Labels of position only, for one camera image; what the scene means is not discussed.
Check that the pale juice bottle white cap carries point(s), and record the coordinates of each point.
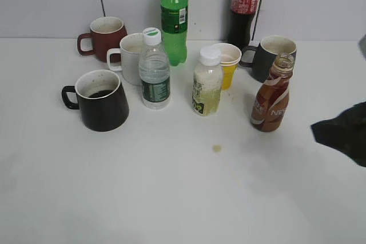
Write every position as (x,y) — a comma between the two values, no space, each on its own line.
(207,81)

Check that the brown coffee bottle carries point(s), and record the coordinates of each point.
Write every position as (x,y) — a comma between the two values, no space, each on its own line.
(272,98)

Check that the green soda bottle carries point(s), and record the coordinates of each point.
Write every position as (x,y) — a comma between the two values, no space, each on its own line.
(174,24)

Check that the red mug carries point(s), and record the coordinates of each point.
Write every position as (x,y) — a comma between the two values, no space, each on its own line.
(105,34)

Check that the clear water bottle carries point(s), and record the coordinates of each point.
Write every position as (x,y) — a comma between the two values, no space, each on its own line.
(154,70)

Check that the cola bottle red label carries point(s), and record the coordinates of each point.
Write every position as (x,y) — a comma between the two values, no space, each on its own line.
(242,13)

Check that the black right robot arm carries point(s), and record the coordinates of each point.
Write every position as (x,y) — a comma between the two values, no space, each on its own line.
(345,132)

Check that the white paper cup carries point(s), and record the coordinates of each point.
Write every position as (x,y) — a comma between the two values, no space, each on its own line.
(230,54)

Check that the dark grey mug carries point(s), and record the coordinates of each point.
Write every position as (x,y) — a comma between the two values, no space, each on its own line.
(266,52)

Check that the black mug white interior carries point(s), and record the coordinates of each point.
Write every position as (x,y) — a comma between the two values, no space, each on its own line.
(100,97)

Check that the yellow paper cup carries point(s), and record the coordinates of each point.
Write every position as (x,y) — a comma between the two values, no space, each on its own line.
(228,71)

